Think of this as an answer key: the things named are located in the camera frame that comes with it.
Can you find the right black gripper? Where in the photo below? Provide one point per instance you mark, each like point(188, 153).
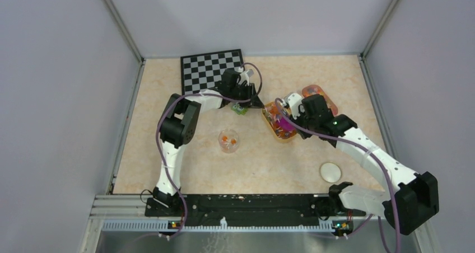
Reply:
point(302, 112)

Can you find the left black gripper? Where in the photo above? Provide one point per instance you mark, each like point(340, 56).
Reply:
point(255, 103)

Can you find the magenta plastic scoop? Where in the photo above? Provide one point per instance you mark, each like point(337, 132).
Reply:
point(285, 125)

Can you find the clear plastic cup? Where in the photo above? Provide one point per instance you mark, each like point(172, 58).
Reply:
point(229, 141)

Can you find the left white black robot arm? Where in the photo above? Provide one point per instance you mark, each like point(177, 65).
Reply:
point(177, 125)

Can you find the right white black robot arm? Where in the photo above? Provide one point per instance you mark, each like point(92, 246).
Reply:
point(408, 199)

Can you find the tray with orange wrapped candies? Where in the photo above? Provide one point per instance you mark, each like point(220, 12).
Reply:
point(270, 116)

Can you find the tray with mixed colourful candies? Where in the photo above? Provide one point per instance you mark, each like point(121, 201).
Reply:
point(315, 89)

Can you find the green owl toy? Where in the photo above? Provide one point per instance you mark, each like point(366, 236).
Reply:
point(238, 109)

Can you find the white round lid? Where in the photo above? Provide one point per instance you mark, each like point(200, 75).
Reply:
point(330, 172)

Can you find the black white chessboard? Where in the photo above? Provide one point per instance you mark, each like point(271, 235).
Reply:
point(203, 71)

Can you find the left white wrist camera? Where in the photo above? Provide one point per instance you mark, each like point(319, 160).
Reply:
point(244, 76)

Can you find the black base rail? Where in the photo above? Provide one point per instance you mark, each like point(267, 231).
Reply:
point(250, 210)

